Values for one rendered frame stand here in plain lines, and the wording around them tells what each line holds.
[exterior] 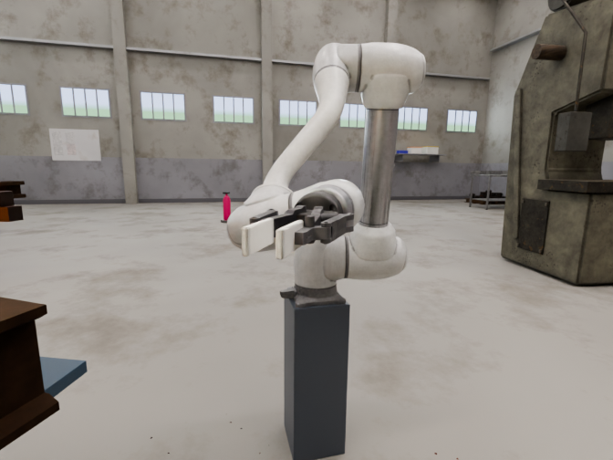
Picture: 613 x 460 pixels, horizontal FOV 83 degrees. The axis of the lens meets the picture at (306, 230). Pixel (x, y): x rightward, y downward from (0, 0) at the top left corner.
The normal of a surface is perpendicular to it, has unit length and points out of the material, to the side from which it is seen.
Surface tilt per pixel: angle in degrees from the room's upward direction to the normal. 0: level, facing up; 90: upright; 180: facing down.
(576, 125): 90
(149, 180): 90
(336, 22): 90
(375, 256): 98
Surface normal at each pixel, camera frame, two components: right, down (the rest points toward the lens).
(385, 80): -0.05, 0.46
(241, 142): 0.24, 0.18
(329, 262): 0.03, 0.15
